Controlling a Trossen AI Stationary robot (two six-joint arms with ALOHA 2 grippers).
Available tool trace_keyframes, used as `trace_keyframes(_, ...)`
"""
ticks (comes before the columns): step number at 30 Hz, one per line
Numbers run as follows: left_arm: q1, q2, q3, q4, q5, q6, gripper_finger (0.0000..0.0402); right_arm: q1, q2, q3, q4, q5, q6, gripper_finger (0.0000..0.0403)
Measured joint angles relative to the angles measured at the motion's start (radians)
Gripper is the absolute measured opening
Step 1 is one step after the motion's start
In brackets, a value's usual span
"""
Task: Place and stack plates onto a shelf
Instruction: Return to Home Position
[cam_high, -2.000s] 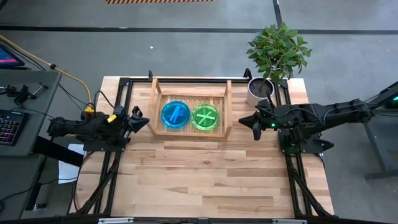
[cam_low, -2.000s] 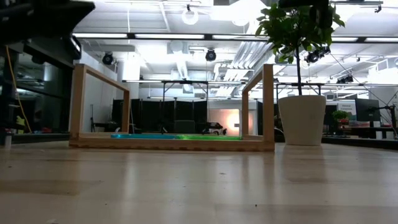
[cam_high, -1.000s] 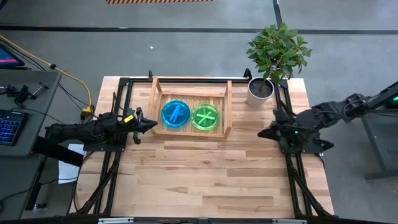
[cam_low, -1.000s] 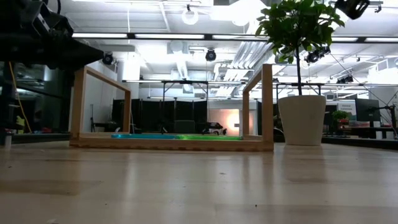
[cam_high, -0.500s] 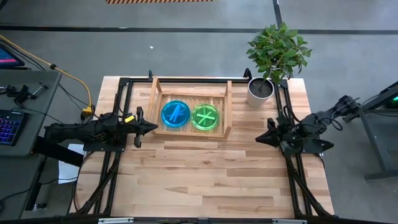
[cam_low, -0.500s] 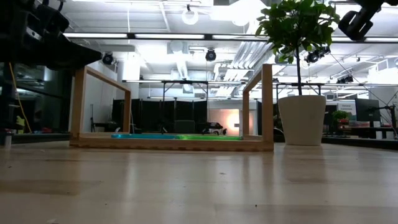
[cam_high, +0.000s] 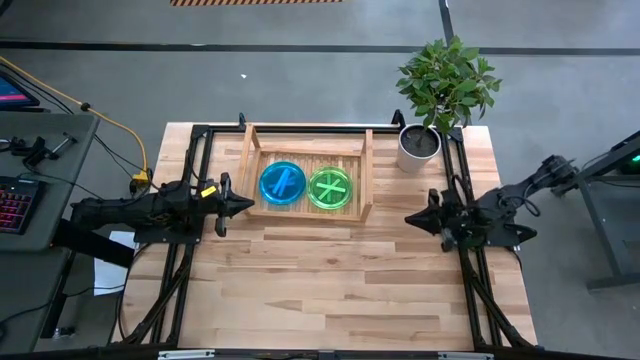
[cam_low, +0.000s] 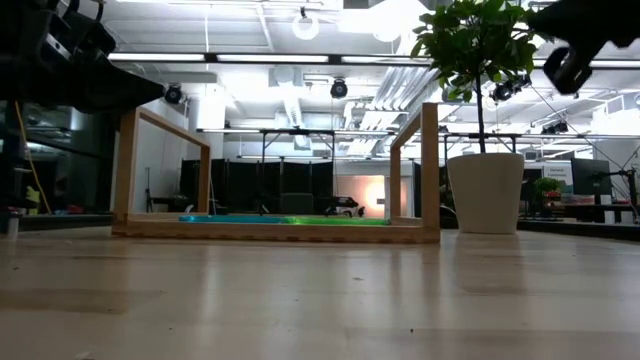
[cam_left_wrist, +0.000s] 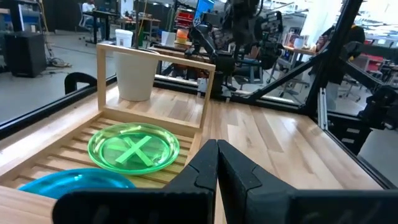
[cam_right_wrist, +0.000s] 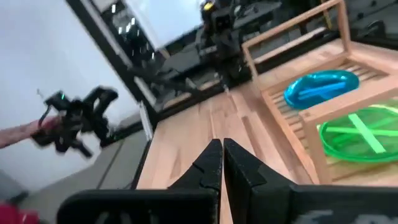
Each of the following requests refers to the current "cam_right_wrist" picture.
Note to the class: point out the person's forearm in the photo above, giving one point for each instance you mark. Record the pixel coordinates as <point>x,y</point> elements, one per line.
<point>18,133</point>

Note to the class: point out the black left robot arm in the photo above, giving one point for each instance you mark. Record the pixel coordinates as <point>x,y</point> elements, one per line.
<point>227,37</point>

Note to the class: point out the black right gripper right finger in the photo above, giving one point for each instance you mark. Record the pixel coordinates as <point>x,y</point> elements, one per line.
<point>255,199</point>

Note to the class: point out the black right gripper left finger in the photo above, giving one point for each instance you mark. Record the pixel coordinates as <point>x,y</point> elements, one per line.
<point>186,202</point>

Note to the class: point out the transparent blue plastic plate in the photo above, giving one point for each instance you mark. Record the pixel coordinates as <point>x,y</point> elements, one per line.
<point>320,88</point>

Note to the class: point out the black rig frame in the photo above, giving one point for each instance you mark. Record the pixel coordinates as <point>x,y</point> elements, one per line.
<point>102,46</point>

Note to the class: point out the wooden shelf rack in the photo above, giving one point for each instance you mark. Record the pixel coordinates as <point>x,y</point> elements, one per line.
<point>342,102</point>

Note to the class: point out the person's hand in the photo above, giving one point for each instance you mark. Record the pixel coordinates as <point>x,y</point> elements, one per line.
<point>51,123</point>

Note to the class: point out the red object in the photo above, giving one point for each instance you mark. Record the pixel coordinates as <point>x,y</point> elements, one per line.
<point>15,214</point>

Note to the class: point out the transparent green plastic plate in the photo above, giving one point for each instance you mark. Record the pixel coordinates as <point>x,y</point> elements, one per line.
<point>351,146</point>

